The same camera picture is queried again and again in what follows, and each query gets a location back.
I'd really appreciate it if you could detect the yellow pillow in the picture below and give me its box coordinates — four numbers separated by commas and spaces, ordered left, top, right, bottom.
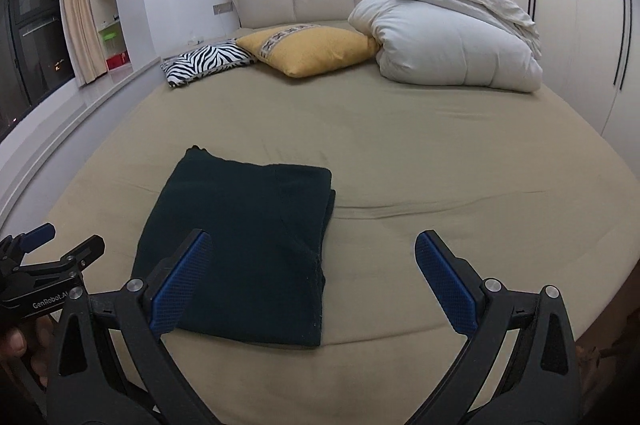
234, 23, 381, 79

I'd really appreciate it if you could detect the dark window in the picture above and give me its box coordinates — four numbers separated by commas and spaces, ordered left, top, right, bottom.
0, 0, 77, 133

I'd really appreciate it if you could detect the white folded duvet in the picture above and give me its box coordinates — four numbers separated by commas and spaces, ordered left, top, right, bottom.
347, 0, 545, 94

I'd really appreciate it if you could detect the bed with beige sheet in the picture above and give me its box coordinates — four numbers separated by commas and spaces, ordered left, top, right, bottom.
0, 19, 623, 425

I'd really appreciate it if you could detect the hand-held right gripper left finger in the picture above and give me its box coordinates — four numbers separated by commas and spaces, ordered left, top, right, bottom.
45, 228, 222, 425

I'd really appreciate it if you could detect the green storage box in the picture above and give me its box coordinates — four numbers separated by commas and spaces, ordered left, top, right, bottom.
98, 28, 122, 57

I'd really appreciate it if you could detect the zebra striped pillow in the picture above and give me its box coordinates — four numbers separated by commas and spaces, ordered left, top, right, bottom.
159, 40, 259, 89

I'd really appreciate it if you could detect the dark teal knit sweater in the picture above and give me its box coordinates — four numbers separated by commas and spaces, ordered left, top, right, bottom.
131, 146, 337, 349

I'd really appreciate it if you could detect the beige curtain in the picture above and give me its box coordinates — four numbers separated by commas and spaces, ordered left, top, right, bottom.
55, 0, 109, 86

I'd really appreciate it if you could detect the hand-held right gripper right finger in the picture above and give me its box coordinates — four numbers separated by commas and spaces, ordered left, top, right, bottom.
414, 229, 584, 425

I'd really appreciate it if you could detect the white wardrobe with black handles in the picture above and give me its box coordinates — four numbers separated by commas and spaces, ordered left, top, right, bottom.
492, 0, 640, 143

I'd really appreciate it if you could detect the person's left hand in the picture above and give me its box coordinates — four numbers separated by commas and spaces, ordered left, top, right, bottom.
0, 314, 57, 388

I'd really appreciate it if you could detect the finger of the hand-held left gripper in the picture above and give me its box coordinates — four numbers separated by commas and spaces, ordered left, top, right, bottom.
17, 234, 106, 278
0, 222, 56, 263

